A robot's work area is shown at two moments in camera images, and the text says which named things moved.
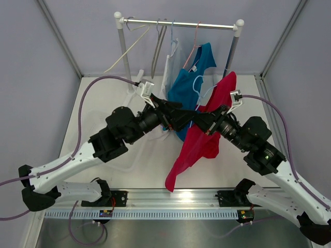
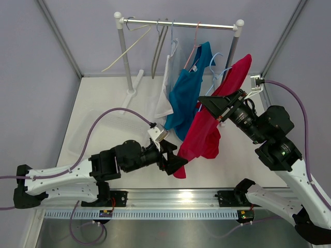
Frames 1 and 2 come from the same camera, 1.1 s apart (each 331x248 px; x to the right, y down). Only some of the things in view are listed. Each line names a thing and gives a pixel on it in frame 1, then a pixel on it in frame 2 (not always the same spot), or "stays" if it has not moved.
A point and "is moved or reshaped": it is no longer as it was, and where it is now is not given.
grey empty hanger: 161,37 stays
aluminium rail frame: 161,199 stays
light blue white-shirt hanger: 174,43 stays
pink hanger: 194,46 stays
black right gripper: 208,121 → 220,107
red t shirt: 199,143 is moved or reshaped
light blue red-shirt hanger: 200,96 → 215,78
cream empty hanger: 134,44 stays
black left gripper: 169,118 → 172,163
